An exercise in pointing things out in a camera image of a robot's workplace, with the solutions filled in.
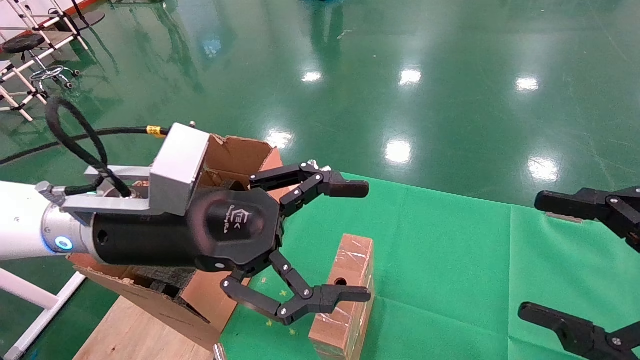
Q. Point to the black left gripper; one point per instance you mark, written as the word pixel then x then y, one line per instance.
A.
pixel 150 240

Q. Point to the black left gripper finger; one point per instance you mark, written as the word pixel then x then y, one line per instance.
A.
pixel 345 188
pixel 325 296

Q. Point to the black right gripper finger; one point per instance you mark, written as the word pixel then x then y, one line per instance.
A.
pixel 575 330
pixel 575 205

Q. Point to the small taped cardboard box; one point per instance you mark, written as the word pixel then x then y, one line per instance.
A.
pixel 350 260

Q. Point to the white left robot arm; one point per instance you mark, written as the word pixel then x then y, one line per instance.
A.
pixel 20 220

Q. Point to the large open cardboard carton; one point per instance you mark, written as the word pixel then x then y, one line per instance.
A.
pixel 240 155

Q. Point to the flat silver cloth clip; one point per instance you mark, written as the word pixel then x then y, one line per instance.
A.
pixel 562 217

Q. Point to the silver binder clip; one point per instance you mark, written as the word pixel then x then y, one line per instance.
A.
pixel 314 163

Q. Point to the green table cloth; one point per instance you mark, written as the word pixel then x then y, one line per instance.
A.
pixel 440 280

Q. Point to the small metal edge clip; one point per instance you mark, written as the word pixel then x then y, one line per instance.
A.
pixel 219 351

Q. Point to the black round stand base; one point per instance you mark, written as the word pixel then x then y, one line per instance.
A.
pixel 90 19

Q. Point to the white pipe rack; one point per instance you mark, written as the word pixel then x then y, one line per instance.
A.
pixel 67 22

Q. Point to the black round stool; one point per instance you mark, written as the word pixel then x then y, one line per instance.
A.
pixel 22 44

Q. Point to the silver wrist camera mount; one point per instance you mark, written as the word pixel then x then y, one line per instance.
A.
pixel 175 170

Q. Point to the white table leg frame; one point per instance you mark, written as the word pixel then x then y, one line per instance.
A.
pixel 30 295

